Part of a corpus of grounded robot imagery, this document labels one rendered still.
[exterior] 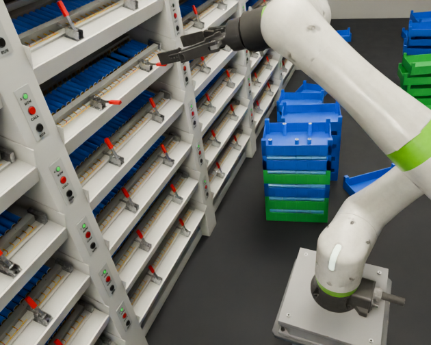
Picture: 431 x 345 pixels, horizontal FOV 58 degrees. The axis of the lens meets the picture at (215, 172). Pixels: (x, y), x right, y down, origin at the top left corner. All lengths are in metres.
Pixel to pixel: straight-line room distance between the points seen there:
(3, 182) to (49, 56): 0.30
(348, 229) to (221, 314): 0.76
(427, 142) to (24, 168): 0.83
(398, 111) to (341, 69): 0.13
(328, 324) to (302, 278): 0.16
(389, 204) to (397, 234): 0.89
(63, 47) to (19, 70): 0.15
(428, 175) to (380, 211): 0.36
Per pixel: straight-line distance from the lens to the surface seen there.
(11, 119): 0.92
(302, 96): 2.91
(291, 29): 0.76
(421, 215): 2.12
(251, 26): 0.93
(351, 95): 0.76
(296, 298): 1.26
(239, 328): 1.63
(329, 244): 1.08
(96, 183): 1.17
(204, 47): 0.95
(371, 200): 1.13
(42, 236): 1.06
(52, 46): 1.04
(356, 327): 1.24
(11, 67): 0.91
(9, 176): 0.96
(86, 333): 1.32
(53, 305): 1.16
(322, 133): 1.89
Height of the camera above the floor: 1.38
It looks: 36 degrees down
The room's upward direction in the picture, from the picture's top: 9 degrees counter-clockwise
